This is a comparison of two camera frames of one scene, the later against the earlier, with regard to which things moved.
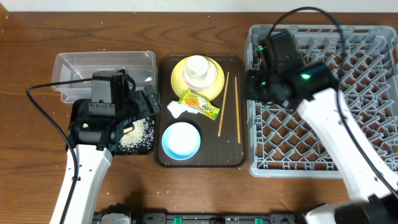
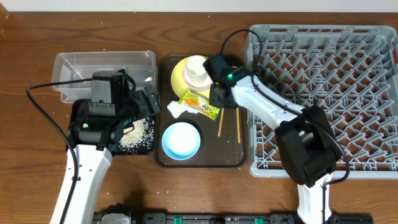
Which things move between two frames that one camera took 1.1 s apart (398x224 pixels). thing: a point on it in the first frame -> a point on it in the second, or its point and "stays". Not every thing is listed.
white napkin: [176, 109] stays
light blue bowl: [180, 140] stays
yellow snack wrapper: [203, 106] stays
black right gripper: [251, 76] -> [214, 99]
